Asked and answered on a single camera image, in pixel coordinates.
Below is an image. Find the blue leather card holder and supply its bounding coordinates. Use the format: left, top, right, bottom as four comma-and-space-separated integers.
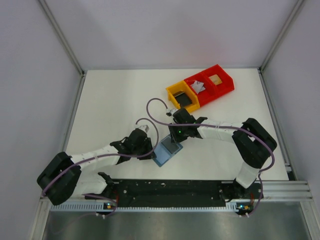
153, 134, 183, 167

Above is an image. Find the silver credit card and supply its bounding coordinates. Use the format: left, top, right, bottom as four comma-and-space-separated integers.
190, 79, 205, 91

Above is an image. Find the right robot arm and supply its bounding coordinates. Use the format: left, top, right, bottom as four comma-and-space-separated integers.
166, 108, 278, 189

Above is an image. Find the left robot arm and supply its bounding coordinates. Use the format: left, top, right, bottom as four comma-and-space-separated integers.
36, 125, 156, 206

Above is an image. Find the black card in yellow bin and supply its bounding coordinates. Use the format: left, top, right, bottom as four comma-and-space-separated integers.
173, 91, 192, 108

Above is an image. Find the silver card in red bin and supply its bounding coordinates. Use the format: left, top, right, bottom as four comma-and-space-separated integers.
191, 83, 207, 95

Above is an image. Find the gold card in red bin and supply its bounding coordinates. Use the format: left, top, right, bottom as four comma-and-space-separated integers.
209, 74, 222, 86

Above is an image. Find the yellow plastic bin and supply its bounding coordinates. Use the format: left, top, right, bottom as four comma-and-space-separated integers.
166, 80, 200, 113

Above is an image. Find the middle red plastic bin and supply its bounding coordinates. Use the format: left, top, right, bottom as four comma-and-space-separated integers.
184, 72, 218, 107

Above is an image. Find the red plastic bin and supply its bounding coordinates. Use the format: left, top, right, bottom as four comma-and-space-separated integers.
201, 64, 235, 97
184, 72, 218, 107

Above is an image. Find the far red plastic bin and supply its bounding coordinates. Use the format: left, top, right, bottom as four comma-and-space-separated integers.
201, 64, 235, 97

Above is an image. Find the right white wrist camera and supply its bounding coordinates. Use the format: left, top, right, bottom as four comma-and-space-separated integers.
166, 108, 178, 117

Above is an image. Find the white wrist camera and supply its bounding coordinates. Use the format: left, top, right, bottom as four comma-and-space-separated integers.
135, 124, 150, 134
166, 108, 178, 117

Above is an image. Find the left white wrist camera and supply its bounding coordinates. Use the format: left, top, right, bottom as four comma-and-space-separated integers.
135, 124, 150, 134

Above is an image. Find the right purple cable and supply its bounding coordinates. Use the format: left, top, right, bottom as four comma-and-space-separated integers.
146, 97, 276, 218

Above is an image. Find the purple cable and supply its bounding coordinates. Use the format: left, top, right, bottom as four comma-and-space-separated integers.
146, 97, 276, 218
41, 118, 161, 221

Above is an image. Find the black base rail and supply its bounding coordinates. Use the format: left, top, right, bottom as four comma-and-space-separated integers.
99, 178, 266, 210

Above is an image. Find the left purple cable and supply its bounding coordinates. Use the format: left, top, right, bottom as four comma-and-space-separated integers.
41, 118, 161, 221

